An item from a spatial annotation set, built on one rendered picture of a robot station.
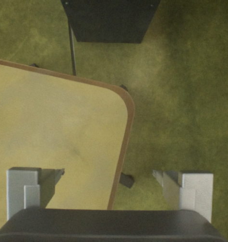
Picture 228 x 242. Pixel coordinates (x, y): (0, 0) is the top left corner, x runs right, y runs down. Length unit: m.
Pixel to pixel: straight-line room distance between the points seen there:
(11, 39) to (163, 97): 0.62
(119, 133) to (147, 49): 0.69
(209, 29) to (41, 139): 0.89
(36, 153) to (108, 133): 0.14
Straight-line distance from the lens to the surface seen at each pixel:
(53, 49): 1.23
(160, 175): 0.16
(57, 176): 0.16
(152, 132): 1.20
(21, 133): 0.59
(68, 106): 0.57
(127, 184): 1.16
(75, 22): 0.98
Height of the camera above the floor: 1.19
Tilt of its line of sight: 88 degrees down
